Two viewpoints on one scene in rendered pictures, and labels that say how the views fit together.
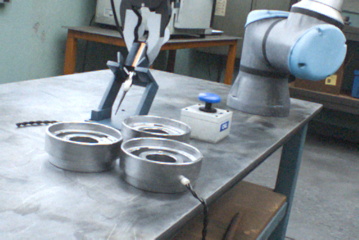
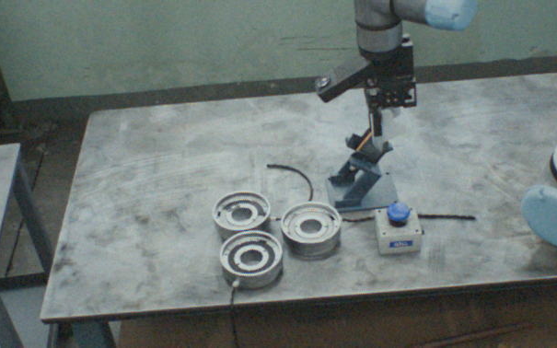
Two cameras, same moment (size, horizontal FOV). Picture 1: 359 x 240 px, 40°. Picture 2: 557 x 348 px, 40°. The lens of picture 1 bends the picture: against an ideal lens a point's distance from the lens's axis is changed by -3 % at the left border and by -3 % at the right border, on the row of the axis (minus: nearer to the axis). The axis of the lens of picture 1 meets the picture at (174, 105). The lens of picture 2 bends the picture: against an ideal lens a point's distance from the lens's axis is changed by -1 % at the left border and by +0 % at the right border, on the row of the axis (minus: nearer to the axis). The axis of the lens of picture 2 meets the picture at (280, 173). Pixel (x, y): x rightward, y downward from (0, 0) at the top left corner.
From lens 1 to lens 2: 1.17 m
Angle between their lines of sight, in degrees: 64
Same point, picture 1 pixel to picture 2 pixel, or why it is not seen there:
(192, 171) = (243, 280)
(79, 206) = (174, 264)
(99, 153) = (226, 233)
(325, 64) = not seen: outside the picture
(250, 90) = not seen: hidden behind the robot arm
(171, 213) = (203, 299)
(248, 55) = not seen: outside the picture
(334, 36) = not seen: outside the picture
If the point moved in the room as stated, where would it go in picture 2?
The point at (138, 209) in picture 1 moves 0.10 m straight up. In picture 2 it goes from (195, 285) to (186, 244)
